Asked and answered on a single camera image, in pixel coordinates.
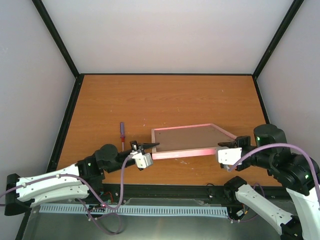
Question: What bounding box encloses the red blue screwdriver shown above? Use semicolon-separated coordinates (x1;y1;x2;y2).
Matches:
120;122;125;151

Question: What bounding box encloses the pink wooden photo frame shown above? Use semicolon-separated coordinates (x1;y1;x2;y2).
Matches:
151;123;237;160

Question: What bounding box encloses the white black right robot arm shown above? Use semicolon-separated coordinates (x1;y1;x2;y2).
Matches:
215;124;320;240

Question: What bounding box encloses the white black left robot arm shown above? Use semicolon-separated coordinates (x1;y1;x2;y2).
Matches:
1;141;158;216

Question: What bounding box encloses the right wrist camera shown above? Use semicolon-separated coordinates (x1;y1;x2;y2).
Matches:
215;147;242;172

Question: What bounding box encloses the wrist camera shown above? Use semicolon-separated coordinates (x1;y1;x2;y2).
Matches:
131;150;153;169
215;147;242;172

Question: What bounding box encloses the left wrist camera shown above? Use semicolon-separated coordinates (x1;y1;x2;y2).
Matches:
131;150;153;169

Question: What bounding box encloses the light blue cable duct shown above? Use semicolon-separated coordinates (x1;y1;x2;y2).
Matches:
39;203;229;218

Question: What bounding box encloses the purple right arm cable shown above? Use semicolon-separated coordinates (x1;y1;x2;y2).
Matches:
226;142;320;223

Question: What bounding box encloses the black enclosure frame post right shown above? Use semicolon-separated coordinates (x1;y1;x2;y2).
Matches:
252;0;304;80

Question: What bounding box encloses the black enclosure frame post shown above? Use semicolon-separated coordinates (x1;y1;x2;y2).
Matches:
32;0;80;79
252;0;304;80

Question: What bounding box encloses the black enclosure frame post left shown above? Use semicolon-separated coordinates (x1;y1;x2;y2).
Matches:
32;0;80;79

